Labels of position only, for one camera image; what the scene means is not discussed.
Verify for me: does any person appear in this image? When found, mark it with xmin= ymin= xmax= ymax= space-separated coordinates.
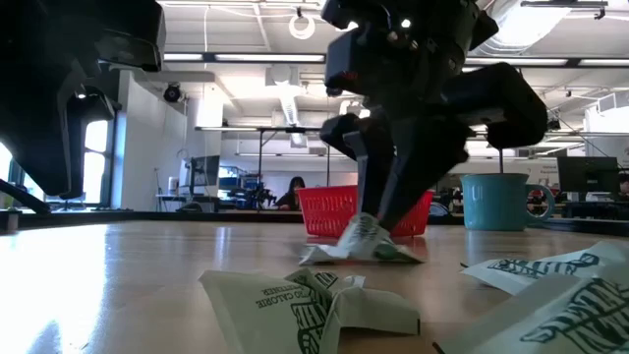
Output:
xmin=273 ymin=175 xmax=308 ymax=212

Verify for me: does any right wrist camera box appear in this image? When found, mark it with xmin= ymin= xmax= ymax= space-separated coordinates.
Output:
xmin=322 ymin=28 xmax=395 ymax=97

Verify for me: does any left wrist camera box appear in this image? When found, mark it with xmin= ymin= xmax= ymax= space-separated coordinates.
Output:
xmin=92 ymin=27 xmax=167 ymax=74

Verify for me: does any long ceiling light strip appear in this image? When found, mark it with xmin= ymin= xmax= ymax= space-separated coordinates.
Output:
xmin=463 ymin=57 xmax=629 ymax=69
xmin=162 ymin=52 xmax=327 ymax=64

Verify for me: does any teal enamel mug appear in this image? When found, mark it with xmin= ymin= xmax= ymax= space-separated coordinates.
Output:
xmin=460 ymin=172 xmax=557 ymax=233

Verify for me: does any black aluminium table frame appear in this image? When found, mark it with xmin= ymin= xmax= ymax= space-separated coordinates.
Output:
xmin=0 ymin=178 xmax=629 ymax=236

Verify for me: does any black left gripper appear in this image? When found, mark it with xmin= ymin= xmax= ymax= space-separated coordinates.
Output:
xmin=0 ymin=0 xmax=166 ymax=201

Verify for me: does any black round ceiling camera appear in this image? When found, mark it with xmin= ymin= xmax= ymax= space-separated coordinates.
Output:
xmin=162 ymin=82 xmax=185 ymax=105

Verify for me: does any green white sweetener packet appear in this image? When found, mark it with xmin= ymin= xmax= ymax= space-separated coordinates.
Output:
xmin=298 ymin=211 xmax=426 ymax=267
xmin=314 ymin=270 xmax=369 ymax=291
xmin=460 ymin=239 xmax=629 ymax=297
xmin=198 ymin=266 xmax=423 ymax=354
xmin=431 ymin=263 xmax=629 ymax=354

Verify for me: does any blue storage rack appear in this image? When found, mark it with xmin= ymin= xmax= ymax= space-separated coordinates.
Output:
xmin=217 ymin=165 xmax=262 ymax=202

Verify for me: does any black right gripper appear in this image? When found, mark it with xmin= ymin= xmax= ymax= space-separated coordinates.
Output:
xmin=318 ymin=92 xmax=471 ymax=232

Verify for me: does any black computer monitor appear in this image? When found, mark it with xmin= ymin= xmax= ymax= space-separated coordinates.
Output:
xmin=555 ymin=155 xmax=622 ymax=195
xmin=188 ymin=154 xmax=222 ymax=189

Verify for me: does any black ceiling track fixture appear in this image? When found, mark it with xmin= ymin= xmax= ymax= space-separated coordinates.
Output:
xmin=520 ymin=0 xmax=609 ymax=22

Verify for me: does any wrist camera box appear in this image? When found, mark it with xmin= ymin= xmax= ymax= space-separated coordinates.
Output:
xmin=322 ymin=28 xmax=395 ymax=97
xmin=92 ymin=27 xmax=167 ymax=74

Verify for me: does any red plastic mesh basket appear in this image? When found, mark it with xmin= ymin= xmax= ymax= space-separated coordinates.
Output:
xmin=297 ymin=184 xmax=435 ymax=240

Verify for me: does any silver ventilation duct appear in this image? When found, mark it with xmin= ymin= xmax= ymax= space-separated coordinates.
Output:
xmin=469 ymin=0 xmax=577 ymax=58

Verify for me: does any white hanging ring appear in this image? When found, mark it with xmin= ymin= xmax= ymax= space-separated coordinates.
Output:
xmin=287 ymin=13 xmax=317 ymax=42

